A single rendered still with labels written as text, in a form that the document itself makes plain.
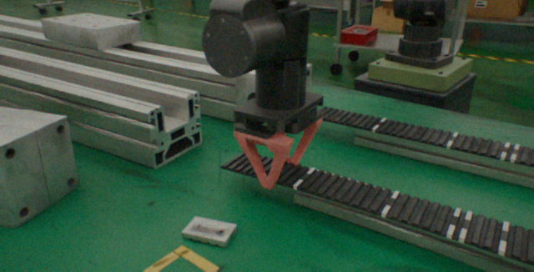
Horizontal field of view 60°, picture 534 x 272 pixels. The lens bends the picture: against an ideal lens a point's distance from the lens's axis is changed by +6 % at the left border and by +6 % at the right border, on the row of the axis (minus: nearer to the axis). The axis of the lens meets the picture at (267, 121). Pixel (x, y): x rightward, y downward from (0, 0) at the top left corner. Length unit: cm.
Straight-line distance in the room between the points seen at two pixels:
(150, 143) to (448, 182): 40
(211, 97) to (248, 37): 41
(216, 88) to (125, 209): 29
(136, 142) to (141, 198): 11
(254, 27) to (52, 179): 31
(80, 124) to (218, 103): 22
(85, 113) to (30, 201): 17
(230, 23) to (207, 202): 24
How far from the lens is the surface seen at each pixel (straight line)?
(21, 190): 56
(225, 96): 75
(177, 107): 66
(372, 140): 69
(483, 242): 48
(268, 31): 41
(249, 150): 50
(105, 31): 95
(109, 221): 54
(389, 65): 102
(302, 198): 53
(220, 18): 40
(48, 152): 57
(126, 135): 66
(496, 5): 540
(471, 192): 62
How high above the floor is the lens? 107
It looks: 23 degrees down
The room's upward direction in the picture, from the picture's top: straight up
